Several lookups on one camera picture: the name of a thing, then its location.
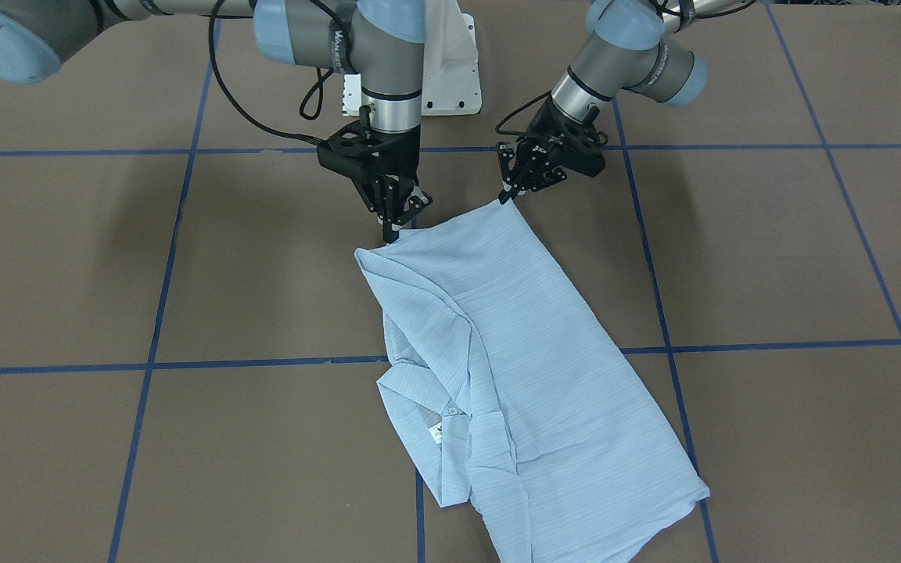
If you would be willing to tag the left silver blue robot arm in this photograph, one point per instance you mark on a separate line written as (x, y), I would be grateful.
(629, 47)

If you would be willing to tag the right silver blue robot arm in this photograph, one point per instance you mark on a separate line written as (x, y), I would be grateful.
(38, 37)

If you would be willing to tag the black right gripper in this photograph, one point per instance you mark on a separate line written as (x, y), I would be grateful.
(402, 153)

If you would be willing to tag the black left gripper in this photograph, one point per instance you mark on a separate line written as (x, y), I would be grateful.
(547, 125)

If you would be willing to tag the light blue button-up shirt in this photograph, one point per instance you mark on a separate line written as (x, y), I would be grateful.
(509, 395)

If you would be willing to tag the brown paper table cover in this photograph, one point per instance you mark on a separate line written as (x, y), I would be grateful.
(189, 354)

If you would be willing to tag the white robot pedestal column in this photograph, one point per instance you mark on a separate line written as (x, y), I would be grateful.
(450, 62)

